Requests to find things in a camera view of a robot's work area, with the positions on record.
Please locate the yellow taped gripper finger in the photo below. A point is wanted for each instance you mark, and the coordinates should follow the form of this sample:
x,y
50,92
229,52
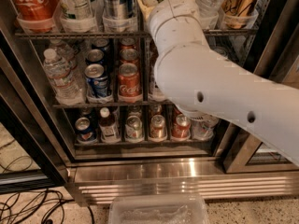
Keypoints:
x,y
146,6

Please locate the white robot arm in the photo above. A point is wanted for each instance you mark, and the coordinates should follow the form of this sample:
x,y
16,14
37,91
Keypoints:
x,y
198,79

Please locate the silver blue can top shelf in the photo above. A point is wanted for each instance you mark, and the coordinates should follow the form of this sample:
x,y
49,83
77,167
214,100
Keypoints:
x,y
119,9

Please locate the clear water bottle top shelf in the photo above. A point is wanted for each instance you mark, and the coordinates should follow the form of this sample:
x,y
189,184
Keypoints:
x,y
210,0

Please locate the rear red Coca-Cola can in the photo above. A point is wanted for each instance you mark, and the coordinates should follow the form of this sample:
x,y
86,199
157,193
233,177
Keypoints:
x,y
128,43

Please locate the middle red Coca-Cola can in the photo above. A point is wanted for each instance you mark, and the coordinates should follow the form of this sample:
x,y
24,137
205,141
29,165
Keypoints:
x,y
129,56

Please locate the rear blue Pepsi can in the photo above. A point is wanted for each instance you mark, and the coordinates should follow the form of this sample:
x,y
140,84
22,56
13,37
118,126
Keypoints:
x,y
102,44

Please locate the gold can top shelf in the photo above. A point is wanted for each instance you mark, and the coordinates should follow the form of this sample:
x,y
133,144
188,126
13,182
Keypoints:
x,y
238,12

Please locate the white green can top shelf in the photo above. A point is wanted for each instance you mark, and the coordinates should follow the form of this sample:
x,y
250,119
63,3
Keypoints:
x,y
77,9

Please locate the middle blue Pepsi can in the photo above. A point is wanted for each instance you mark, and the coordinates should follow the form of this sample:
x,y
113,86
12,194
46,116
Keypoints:
x,y
95,56

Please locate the front red Coca-Cola can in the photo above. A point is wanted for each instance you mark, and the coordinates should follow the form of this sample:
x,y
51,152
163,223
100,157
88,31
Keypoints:
x,y
129,80

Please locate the open fridge glass door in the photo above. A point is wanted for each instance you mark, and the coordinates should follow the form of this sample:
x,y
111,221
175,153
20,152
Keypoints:
x,y
273,54

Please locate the brown tea bottle middle shelf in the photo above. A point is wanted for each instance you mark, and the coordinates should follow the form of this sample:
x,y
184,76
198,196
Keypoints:
x,y
154,90

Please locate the front blue Pepsi can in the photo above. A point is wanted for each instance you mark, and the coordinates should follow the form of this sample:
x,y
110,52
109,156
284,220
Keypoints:
x,y
97,79

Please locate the rear water bottle middle shelf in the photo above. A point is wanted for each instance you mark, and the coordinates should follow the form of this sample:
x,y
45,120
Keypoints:
x,y
64,50

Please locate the stainless steel fridge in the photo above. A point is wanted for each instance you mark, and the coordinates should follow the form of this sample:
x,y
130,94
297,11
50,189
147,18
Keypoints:
x,y
98,172

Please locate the red Coca-Cola can top shelf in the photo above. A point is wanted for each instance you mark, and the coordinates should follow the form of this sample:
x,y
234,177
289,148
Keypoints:
x,y
36,16

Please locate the front water bottle middle shelf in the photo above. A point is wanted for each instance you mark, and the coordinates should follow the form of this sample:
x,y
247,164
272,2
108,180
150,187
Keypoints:
x,y
60,75

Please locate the silver green can bottom shelf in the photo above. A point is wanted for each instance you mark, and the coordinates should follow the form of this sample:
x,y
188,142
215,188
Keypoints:
x,y
133,127

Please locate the orange can bottom shelf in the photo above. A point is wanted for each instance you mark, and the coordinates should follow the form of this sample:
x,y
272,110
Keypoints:
x,y
157,127

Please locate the red can bottom shelf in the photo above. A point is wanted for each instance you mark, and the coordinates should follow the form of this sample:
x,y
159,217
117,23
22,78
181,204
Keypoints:
x,y
181,127

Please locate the tea bottle bottom shelf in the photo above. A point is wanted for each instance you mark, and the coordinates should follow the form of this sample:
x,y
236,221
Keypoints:
x,y
108,126

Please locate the water bottle bottom shelf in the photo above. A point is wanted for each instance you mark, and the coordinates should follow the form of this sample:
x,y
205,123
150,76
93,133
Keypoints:
x,y
204,130

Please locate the blue Pepsi can bottom shelf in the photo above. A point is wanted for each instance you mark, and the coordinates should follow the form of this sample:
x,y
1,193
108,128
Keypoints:
x,y
86,132

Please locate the clear plastic bin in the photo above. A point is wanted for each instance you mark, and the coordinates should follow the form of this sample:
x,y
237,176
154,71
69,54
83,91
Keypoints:
x,y
159,209

